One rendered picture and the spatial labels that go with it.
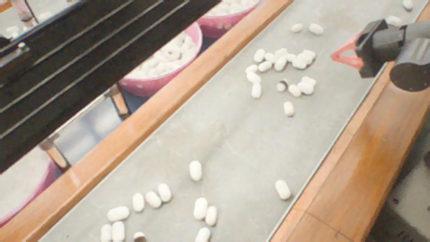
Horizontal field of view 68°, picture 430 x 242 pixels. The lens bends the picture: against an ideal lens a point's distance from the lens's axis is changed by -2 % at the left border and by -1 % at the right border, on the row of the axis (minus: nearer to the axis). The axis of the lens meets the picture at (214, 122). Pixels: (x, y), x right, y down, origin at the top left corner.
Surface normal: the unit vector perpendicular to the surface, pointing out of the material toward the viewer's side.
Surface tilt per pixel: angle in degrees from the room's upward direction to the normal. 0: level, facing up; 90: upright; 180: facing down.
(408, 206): 0
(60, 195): 0
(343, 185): 0
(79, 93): 57
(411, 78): 95
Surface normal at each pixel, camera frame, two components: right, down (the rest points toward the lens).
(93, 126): -0.05, -0.61
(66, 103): 0.63, 0.07
